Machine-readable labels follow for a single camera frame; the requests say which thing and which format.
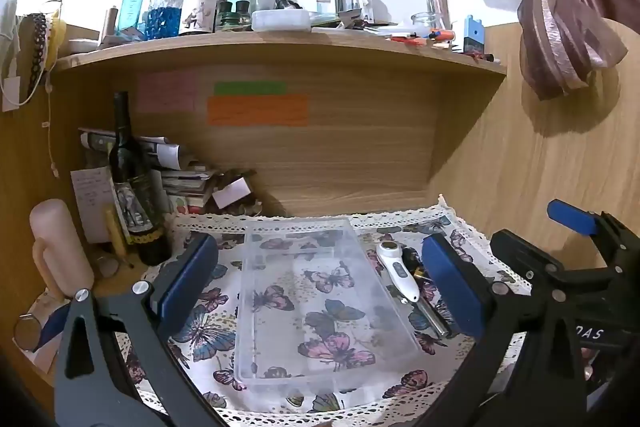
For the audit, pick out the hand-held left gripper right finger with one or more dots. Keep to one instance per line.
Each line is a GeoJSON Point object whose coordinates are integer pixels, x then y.
{"type": "Point", "coordinates": [450, 287]}

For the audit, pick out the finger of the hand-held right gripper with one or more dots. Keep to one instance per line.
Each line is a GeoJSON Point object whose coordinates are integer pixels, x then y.
{"type": "Point", "coordinates": [570, 214]}
{"type": "Point", "coordinates": [525, 257]}

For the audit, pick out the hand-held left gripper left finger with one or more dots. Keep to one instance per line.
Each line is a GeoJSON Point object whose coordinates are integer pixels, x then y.
{"type": "Point", "coordinates": [190, 277]}

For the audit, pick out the small black lighter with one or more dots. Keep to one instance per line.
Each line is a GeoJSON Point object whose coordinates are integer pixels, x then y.
{"type": "Point", "coordinates": [412, 259]}

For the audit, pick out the white handheld device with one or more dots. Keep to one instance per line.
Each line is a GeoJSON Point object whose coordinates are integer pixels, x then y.
{"type": "Point", "coordinates": [396, 271]}

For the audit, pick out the clear plastic tray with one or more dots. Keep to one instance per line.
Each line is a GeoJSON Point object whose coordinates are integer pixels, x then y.
{"type": "Point", "coordinates": [280, 352]}

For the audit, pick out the butterfly printed lace cloth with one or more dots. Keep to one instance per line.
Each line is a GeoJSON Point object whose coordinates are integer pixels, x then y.
{"type": "Point", "coordinates": [225, 307]}

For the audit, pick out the yellow candle stick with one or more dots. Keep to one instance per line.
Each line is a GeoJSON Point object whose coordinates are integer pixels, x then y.
{"type": "Point", "coordinates": [114, 232]}

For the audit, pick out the small box with white label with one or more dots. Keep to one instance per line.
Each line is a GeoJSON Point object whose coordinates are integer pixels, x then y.
{"type": "Point", "coordinates": [232, 192]}

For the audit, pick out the stack of papers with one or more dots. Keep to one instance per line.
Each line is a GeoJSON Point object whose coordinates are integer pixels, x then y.
{"type": "Point", "coordinates": [172, 177]}

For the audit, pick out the dark wine bottle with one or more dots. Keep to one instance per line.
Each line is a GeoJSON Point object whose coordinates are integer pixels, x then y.
{"type": "Point", "coordinates": [132, 187]}

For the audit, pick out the white handwritten note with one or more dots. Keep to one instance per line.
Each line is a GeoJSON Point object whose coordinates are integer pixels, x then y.
{"type": "Point", "coordinates": [92, 197]}

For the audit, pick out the round metal disc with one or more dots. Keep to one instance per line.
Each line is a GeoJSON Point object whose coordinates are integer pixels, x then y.
{"type": "Point", "coordinates": [27, 333]}

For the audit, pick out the orange sticky note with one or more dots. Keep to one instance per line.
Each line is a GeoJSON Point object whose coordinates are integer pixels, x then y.
{"type": "Point", "coordinates": [257, 110]}

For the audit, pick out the pink striped curtain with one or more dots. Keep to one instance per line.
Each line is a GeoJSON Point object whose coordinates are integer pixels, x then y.
{"type": "Point", "coordinates": [560, 32]}

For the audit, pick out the pink sticky note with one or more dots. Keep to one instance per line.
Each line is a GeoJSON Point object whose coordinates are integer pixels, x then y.
{"type": "Point", "coordinates": [165, 93]}

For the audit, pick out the green sticky note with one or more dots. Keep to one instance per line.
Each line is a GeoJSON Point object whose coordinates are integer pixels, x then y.
{"type": "Point", "coordinates": [250, 88]}

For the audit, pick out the small blue block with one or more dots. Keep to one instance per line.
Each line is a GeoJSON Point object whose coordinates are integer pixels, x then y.
{"type": "Point", "coordinates": [474, 34]}

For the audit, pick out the glass jar with pink glitter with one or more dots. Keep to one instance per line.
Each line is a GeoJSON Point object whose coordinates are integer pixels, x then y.
{"type": "Point", "coordinates": [438, 7]}

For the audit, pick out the wooden shelf board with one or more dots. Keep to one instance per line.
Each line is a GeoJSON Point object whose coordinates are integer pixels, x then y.
{"type": "Point", "coordinates": [280, 47]}

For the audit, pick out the glass bottle with blue beads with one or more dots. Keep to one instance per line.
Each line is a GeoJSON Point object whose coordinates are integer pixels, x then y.
{"type": "Point", "coordinates": [165, 14]}

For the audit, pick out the dark green ink bottle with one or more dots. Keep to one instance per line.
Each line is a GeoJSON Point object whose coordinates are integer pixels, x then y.
{"type": "Point", "coordinates": [232, 14]}

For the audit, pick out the white oblong box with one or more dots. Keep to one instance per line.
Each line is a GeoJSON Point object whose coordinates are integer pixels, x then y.
{"type": "Point", "coordinates": [280, 21]}

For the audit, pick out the teal liquid bottle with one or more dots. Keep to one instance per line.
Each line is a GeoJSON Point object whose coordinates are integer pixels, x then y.
{"type": "Point", "coordinates": [131, 9]}

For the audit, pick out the black lace ribbon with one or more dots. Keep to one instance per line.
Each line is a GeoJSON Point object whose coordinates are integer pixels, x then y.
{"type": "Point", "coordinates": [37, 47]}

